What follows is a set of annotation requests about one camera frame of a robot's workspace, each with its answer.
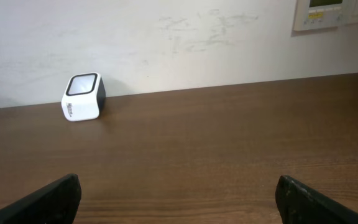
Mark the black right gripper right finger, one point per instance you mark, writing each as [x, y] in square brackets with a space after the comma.
[299, 203]

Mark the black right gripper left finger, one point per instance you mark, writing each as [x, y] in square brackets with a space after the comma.
[57, 202]

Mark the white barcode scanner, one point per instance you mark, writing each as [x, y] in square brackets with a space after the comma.
[84, 97]

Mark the beige wall control panel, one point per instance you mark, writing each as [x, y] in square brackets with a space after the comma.
[321, 14]

